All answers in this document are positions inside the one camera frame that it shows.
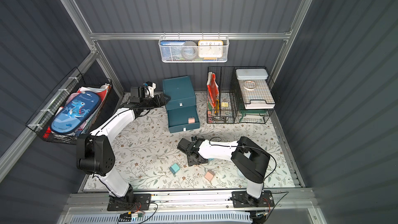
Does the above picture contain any grey tape roll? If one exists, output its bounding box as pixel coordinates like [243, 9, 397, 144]
[181, 41, 198, 61]

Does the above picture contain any yellow alarm clock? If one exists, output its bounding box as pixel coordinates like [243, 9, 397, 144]
[198, 40, 224, 60]

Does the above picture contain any blue box in basket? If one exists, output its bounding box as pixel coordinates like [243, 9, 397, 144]
[159, 40, 185, 62]

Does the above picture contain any clear tape roll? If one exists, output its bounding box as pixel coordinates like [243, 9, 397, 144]
[243, 80, 257, 91]

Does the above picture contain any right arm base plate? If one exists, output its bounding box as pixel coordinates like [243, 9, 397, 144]
[230, 190, 275, 208]

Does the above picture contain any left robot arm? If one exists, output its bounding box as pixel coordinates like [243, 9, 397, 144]
[76, 82, 171, 198]

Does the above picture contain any blue dinosaur pencil case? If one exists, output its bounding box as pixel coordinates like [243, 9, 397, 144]
[50, 91, 101, 135]

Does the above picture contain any checkered notebook tray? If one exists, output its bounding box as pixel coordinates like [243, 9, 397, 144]
[238, 80, 276, 110]

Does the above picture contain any black wire desk organizer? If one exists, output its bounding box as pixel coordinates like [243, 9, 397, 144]
[207, 66, 279, 124]

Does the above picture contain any blue plug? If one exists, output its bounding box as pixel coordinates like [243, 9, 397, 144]
[170, 163, 181, 175]

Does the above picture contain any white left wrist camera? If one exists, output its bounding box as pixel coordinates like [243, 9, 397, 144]
[144, 82, 156, 97]

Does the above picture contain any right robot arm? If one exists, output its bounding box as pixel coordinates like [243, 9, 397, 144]
[177, 136, 273, 200]

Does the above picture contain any white hanging wire basket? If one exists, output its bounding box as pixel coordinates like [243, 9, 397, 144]
[158, 35, 230, 63]

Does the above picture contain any white box on organizer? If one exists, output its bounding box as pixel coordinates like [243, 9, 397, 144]
[235, 68, 268, 80]

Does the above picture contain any yellow utility knife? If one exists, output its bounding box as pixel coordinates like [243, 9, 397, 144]
[215, 100, 220, 115]

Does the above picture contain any black wall wire basket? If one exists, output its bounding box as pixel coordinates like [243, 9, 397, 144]
[26, 68, 113, 144]

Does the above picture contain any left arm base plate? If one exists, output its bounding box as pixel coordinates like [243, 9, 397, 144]
[107, 194, 151, 212]

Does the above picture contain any teal drawer cabinet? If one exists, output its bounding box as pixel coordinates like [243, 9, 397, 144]
[163, 76, 200, 133]

